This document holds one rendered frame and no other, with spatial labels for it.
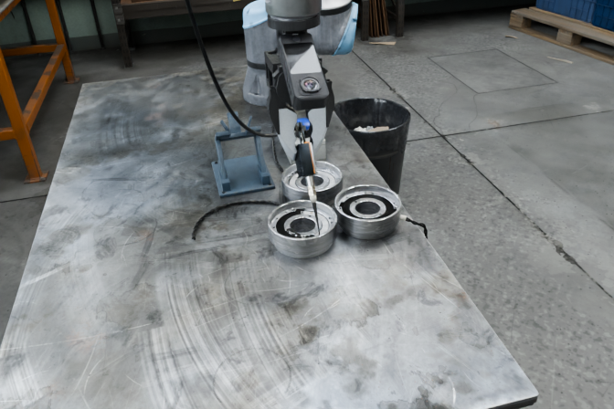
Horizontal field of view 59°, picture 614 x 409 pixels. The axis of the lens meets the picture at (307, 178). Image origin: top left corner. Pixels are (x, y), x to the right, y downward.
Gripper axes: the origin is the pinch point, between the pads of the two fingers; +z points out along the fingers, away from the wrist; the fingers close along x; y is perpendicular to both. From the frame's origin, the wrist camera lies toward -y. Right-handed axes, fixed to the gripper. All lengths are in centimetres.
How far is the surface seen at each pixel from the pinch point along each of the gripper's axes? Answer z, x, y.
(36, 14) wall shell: 62, 113, 403
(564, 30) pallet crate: 82, -268, 272
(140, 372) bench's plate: 13.2, 26.3, -22.4
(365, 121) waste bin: 61, -59, 130
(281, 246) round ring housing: 10.9, 5.6, -7.0
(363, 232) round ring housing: 11.3, -7.0, -7.0
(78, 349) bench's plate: 13.2, 33.8, -16.6
